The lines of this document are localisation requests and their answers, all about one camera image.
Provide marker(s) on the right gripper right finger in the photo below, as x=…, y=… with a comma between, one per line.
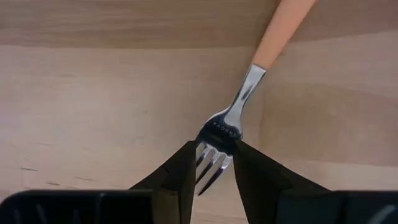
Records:
x=264, y=186

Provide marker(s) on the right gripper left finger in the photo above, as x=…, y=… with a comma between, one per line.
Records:
x=174, y=193

